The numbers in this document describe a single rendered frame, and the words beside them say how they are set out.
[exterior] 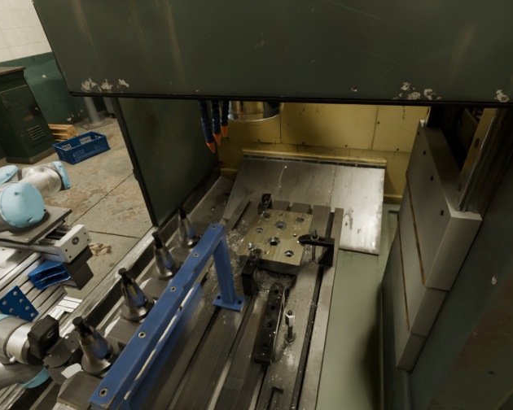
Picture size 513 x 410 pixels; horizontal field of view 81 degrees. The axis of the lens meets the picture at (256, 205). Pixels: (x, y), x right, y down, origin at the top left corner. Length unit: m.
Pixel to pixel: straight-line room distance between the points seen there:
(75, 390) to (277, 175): 1.54
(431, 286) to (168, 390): 0.69
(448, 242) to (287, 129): 1.41
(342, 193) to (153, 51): 1.48
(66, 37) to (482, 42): 0.52
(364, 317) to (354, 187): 0.77
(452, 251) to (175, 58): 0.55
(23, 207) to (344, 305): 1.19
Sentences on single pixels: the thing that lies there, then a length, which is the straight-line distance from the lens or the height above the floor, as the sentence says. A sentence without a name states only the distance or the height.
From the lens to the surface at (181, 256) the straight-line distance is 0.78.
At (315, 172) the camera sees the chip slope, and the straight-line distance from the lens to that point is 1.89.
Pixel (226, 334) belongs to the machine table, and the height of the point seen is 0.90.
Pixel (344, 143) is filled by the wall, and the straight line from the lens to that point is 1.87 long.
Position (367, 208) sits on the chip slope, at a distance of 1.76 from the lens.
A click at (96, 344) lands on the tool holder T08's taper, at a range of 0.62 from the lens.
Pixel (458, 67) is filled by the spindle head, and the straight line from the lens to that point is 0.40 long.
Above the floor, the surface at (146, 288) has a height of 1.22.
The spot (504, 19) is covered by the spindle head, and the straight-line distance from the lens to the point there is 0.40.
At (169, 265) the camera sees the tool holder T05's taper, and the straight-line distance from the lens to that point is 0.73.
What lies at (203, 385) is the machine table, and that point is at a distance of 0.94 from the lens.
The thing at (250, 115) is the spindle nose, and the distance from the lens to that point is 0.71.
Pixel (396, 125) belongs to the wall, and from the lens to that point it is 1.83.
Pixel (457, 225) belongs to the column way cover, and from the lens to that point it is 0.61.
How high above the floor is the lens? 1.74
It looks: 35 degrees down
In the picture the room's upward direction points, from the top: 5 degrees counter-clockwise
